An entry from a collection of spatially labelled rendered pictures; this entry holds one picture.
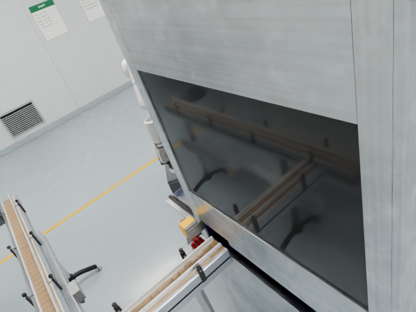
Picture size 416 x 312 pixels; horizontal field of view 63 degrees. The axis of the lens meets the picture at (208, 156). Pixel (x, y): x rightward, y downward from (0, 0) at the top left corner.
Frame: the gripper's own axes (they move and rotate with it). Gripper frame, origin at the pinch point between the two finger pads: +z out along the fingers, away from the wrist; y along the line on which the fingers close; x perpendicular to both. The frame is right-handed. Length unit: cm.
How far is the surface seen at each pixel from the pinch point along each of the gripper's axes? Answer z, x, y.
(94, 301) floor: 110, 67, -82
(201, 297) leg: 35, -54, -33
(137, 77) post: -67, -40, -13
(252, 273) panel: 22, -72, -12
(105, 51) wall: 31, 485, 149
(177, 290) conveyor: 17, -56, -41
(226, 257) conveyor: 20, -58, -15
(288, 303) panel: 22, -93, -13
